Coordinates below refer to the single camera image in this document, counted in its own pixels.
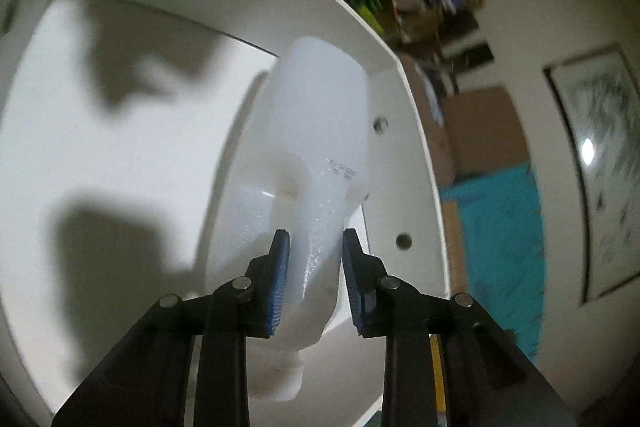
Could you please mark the translucent white plastic bottle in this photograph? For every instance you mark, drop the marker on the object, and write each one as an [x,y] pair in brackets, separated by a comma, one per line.
[310,132]

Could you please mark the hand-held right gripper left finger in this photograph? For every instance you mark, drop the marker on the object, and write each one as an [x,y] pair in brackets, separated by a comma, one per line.
[280,287]

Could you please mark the framed wall picture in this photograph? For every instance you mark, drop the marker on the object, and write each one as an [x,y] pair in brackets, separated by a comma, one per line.
[600,157]

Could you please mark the brown sofa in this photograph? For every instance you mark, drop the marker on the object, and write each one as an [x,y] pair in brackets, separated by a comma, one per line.
[480,132]

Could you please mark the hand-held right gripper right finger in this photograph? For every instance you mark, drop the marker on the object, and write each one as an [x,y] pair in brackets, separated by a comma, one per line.
[352,287]

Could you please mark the teal box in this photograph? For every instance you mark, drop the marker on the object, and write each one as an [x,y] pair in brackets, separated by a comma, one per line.
[500,257]

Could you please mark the white storage box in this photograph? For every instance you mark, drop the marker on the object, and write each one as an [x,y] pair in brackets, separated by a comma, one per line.
[125,157]

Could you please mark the green packets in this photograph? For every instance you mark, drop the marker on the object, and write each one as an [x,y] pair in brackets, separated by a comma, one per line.
[367,7]

